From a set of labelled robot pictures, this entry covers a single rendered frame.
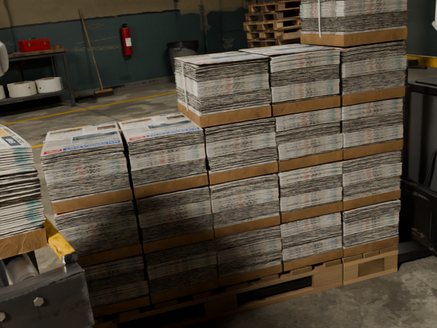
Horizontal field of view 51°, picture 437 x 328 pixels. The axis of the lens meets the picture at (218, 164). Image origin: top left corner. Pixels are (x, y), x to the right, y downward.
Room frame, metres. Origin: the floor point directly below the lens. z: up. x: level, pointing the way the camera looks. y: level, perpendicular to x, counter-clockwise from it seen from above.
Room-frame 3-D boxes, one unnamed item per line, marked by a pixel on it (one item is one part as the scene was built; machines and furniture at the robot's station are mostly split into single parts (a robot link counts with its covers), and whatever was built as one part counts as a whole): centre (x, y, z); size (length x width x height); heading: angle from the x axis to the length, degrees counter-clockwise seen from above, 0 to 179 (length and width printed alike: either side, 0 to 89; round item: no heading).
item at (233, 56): (1.87, -0.04, 1.06); 0.37 x 0.29 x 0.01; 16
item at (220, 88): (1.88, -0.03, 0.95); 0.38 x 0.29 x 0.23; 16
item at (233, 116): (1.88, -0.03, 0.86); 0.38 x 0.29 x 0.04; 16
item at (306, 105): (1.96, -0.32, 0.86); 0.38 x 0.29 x 0.04; 14
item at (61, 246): (0.98, 0.42, 0.81); 0.43 x 0.03 x 0.02; 33
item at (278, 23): (8.47, -1.44, 0.65); 1.33 x 0.94 x 1.30; 127
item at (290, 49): (1.98, -0.31, 1.06); 0.37 x 0.28 x 0.01; 14
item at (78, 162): (1.85, 0.09, 0.42); 1.17 x 0.39 x 0.83; 105
